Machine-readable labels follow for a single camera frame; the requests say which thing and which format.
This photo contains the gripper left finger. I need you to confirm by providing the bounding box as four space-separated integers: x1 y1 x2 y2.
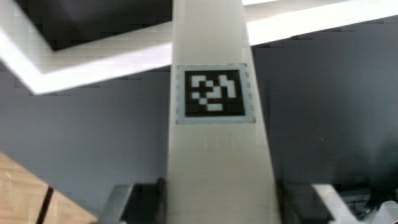
97 185 133 224

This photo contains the white desk top tray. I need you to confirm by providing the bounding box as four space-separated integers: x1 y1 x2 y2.
0 0 398 94

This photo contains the wooden board corner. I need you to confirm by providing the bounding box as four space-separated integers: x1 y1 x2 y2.
0 152 97 224

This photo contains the white desk leg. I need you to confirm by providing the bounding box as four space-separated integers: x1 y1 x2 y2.
166 0 282 224

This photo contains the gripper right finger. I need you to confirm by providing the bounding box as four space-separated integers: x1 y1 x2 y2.
312 184 364 224

